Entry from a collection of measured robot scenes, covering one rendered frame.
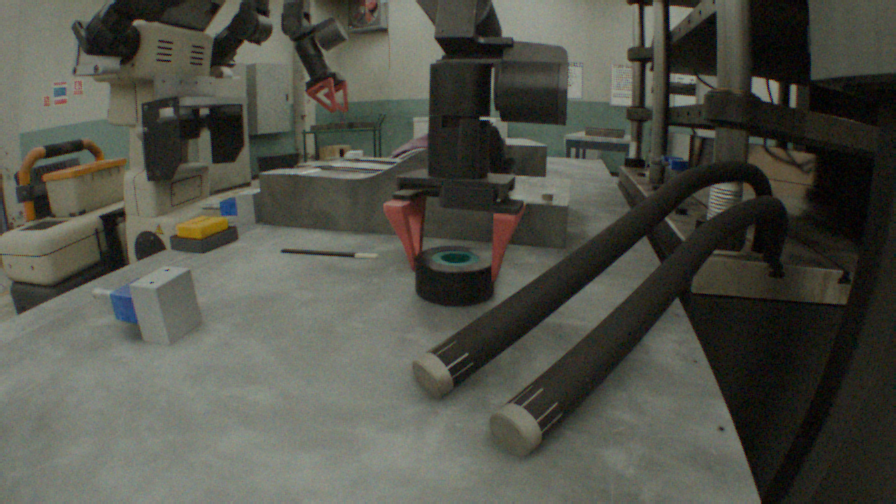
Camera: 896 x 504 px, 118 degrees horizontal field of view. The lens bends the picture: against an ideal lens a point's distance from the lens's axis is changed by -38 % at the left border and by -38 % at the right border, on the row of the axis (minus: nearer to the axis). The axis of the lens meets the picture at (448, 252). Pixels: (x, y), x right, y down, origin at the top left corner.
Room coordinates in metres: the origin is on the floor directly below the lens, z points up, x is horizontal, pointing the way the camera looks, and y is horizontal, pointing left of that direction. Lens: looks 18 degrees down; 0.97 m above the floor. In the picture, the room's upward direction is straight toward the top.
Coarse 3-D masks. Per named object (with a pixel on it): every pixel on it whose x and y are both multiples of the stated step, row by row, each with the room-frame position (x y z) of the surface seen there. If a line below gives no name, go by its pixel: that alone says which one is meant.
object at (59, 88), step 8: (80, 80) 4.21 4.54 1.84; (56, 88) 3.89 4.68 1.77; (64, 88) 4.00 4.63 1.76; (80, 88) 4.21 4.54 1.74; (48, 96) 3.78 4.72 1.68; (56, 96) 3.89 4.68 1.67; (64, 96) 3.99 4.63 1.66; (48, 104) 3.78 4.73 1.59; (56, 104) 3.88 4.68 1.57; (64, 104) 3.99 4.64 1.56
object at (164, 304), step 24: (96, 288) 0.32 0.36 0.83; (120, 288) 0.30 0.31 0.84; (144, 288) 0.28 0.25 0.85; (168, 288) 0.29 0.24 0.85; (192, 288) 0.32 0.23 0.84; (120, 312) 0.29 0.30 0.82; (144, 312) 0.28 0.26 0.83; (168, 312) 0.28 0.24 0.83; (192, 312) 0.32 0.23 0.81; (144, 336) 0.28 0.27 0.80; (168, 336) 0.28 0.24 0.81
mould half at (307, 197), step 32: (384, 160) 0.87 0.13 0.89; (416, 160) 0.61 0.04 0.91; (288, 192) 0.67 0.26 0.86; (320, 192) 0.66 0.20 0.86; (352, 192) 0.64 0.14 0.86; (384, 192) 0.63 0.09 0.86; (512, 192) 0.64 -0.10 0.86; (288, 224) 0.68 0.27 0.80; (320, 224) 0.66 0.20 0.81; (352, 224) 0.64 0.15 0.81; (384, 224) 0.63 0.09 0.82; (448, 224) 0.60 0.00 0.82; (480, 224) 0.58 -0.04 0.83; (544, 224) 0.56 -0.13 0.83
